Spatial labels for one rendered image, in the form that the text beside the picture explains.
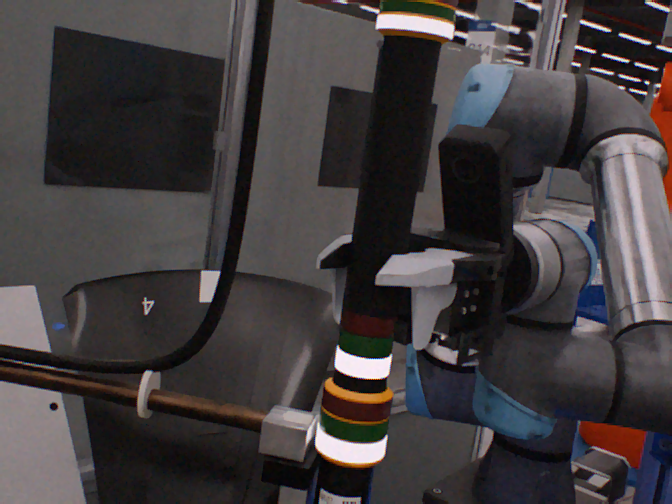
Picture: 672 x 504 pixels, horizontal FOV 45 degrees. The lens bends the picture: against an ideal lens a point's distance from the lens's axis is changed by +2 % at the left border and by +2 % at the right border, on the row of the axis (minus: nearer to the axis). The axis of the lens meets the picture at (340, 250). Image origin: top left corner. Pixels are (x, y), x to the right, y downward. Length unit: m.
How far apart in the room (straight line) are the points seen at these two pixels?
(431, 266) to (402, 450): 1.38
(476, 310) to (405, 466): 1.31
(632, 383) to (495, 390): 0.11
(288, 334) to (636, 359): 0.31
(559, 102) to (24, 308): 0.63
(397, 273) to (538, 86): 0.58
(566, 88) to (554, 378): 0.41
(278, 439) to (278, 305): 0.17
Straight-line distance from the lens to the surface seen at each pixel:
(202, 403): 0.53
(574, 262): 0.71
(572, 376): 0.73
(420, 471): 1.91
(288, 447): 0.51
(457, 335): 0.55
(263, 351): 0.62
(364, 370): 0.48
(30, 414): 0.80
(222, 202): 1.28
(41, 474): 0.78
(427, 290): 0.48
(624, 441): 4.43
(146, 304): 0.65
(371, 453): 0.50
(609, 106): 1.00
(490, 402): 0.73
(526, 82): 1.00
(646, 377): 0.75
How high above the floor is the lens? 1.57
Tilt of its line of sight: 10 degrees down
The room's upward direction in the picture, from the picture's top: 8 degrees clockwise
